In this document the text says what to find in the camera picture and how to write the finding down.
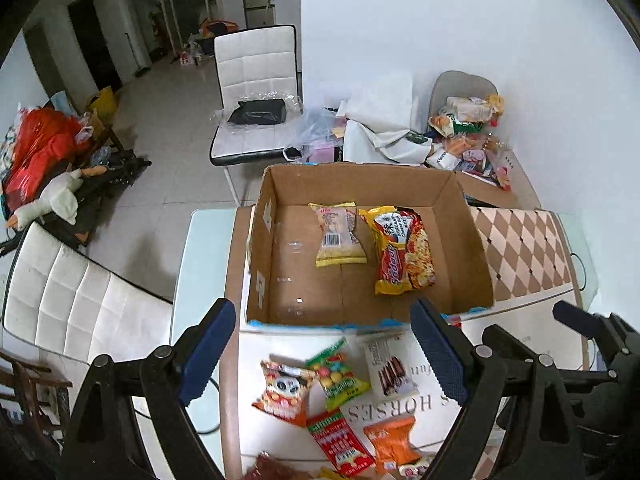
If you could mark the pile of snack packets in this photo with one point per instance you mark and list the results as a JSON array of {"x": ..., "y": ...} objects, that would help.
[{"x": 464, "y": 138}]

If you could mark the white tote bag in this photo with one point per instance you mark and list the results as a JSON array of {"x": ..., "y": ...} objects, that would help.
[{"x": 364, "y": 146}]

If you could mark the small white snack packet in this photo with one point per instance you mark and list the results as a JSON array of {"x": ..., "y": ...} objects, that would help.
[{"x": 415, "y": 470}]

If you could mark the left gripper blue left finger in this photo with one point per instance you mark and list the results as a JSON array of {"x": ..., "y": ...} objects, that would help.
[{"x": 200, "y": 347}]

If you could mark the pale yellow snack packet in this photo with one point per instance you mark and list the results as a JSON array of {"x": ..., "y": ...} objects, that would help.
[{"x": 339, "y": 244}]

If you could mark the cardboard box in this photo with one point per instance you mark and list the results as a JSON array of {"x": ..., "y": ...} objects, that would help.
[{"x": 286, "y": 288}]

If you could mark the dark red snack packet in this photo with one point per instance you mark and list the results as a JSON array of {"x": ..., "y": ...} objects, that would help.
[{"x": 267, "y": 468}]

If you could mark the green candy bag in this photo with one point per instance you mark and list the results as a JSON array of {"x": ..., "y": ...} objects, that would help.
[{"x": 337, "y": 379}]

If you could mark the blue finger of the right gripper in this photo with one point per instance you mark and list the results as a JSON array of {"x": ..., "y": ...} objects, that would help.
[{"x": 582, "y": 322}]

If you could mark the wooden stool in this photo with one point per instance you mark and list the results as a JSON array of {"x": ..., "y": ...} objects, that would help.
[{"x": 42, "y": 396}]

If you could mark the checkered printed table mat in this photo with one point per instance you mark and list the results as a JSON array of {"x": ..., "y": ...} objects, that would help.
[{"x": 531, "y": 268}]

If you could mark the white chocolate stick packet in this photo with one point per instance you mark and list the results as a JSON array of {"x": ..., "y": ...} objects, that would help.
[{"x": 387, "y": 359}]

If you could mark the red green striped packet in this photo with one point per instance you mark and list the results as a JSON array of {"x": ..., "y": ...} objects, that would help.
[{"x": 339, "y": 443}]

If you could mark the near white padded chair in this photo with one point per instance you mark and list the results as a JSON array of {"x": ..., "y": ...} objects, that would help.
[{"x": 65, "y": 303}]

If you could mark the yellow red noodle packet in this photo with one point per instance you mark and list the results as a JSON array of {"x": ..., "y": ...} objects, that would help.
[{"x": 405, "y": 260}]

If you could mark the white padded chair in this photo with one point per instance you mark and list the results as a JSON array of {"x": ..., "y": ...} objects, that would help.
[
  {"x": 65, "y": 303},
  {"x": 256, "y": 67}
]

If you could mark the orange seed packet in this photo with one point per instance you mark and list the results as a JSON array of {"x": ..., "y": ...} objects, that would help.
[{"x": 390, "y": 440}]

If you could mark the white goose plush toy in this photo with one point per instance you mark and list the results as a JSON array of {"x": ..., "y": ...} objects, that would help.
[{"x": 58, "y": 196}]

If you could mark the orange panda snack bag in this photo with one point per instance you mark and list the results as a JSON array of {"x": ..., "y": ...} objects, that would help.
[{"x": 286, "y": 392}]

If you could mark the grey chair with snacks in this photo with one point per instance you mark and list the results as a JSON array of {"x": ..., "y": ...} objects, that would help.
[{"x": 459, "y": 84}]

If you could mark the black bag on chair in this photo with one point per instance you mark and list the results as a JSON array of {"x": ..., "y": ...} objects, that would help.
[{"x": 268, "y": 112}]

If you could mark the far white padded chair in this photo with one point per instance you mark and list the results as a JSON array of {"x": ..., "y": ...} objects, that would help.
[{"x": 256, "y": 67}]

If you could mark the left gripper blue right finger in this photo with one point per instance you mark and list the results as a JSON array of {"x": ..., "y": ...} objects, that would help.
[{"x": 445, "y": 347}]

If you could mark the red bag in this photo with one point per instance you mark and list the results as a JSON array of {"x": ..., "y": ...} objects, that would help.
[{"x": 45, "y": 138}]

